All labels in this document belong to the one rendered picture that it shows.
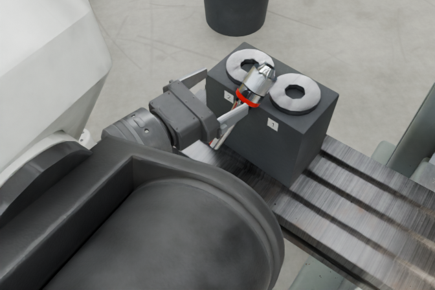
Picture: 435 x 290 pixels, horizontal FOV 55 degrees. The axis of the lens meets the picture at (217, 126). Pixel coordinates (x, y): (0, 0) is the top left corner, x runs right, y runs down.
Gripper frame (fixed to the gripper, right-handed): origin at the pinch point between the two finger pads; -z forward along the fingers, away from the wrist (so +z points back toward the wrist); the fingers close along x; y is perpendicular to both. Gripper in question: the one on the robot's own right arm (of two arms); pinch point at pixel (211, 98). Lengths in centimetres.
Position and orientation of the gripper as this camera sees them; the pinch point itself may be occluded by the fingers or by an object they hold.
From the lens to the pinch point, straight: 68.6
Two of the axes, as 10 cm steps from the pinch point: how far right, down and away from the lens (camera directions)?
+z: -7.7, 5.0, -3.9
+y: 0.0, 6.0, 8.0
